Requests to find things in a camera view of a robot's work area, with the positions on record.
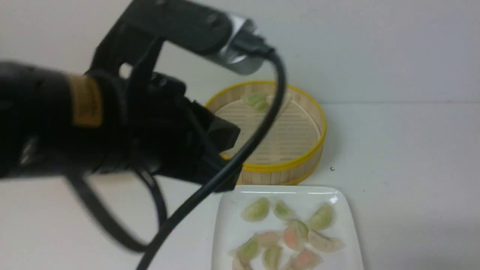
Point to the white square plate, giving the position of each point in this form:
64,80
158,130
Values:
231,231

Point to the white dumpling plate bottom left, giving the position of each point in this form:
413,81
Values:
239,264

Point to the pink dumpling plate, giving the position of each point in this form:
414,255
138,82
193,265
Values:
293,240
305,260

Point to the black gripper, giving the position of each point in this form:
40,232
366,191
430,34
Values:
152,125

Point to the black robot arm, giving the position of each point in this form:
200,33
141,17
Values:
59,124

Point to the white dumpling plate right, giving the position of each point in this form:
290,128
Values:
323,243

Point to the green dumpling plate top left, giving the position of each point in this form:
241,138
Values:
257,211

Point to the green dumpling plate top middle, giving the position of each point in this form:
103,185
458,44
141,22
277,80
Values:
282,211

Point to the yellow rimmed bamboo steamer basket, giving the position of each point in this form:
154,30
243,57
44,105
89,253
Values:
288,173

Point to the green dumpling in steamer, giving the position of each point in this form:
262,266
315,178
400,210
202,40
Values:
251,99
262,106

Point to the green dumpling in steamer rear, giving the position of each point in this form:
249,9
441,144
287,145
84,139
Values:
251,99

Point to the green dumpling plate lower left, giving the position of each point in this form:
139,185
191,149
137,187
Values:
248,250

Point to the green dumpling plate top right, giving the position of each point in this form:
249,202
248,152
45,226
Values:
322,218

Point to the green dumpling in steamer front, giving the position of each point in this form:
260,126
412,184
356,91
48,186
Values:
262,106

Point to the white dumpling plate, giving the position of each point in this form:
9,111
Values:
323,243
239,264

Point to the green dumpling plate bottom middle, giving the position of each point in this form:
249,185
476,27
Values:
271,257

